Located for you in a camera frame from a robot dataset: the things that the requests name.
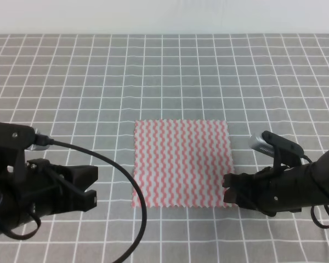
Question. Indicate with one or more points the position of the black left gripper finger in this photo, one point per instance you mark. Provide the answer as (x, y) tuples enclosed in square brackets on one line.
[(86, 201), (82, 176)]

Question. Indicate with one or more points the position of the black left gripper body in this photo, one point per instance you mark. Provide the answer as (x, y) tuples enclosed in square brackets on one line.
[(41, 188)]

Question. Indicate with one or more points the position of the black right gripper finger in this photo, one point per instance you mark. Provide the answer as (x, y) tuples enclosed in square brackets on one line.
[(233, 197), (239, 182)]

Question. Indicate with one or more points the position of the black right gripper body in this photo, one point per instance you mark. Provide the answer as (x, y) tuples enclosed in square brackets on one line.
[(272, 191)]

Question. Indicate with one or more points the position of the pink white wavy towel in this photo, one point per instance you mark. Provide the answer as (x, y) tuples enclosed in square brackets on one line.
[(181, 162)]

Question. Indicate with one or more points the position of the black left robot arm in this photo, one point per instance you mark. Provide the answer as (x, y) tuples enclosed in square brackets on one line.
[(8, 225)]

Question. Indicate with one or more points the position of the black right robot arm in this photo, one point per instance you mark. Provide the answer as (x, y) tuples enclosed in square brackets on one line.
[(320, 174)]

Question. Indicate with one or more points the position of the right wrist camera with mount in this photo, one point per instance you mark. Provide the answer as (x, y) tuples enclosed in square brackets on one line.
[(282, 150)]

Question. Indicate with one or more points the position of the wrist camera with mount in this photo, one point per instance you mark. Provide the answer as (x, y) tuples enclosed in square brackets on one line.
[(282, 150), (15, 139)]

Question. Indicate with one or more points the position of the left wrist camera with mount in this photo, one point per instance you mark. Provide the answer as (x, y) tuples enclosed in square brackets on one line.
[(15, 139)]

